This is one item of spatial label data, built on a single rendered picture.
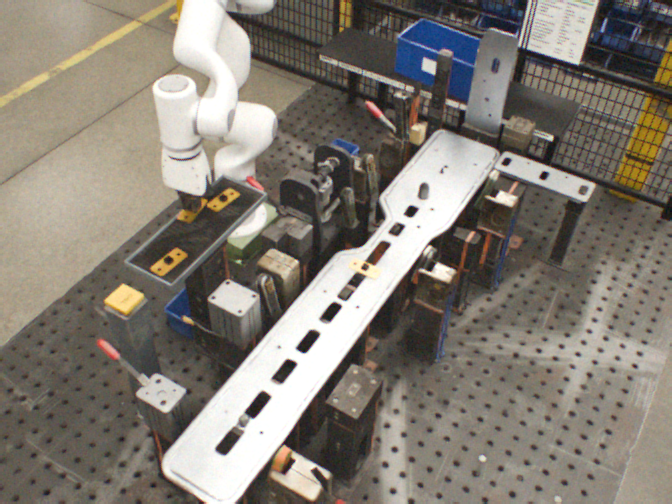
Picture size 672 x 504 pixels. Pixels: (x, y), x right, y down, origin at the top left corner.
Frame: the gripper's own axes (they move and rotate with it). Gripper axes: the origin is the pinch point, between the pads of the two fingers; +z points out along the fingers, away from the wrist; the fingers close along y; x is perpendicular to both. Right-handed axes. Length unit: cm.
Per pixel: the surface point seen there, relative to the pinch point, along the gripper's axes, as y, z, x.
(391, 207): 37, 24, 42
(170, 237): -3.5, 7.9, -5.6
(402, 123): 32, 12, 64
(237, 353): 17.8, 28.9, -16.6
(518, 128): 64, 18, 85
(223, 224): 5.9, 8.0, 3.1
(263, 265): 17.0, 16.0, 1.3
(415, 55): 25, 13, 103
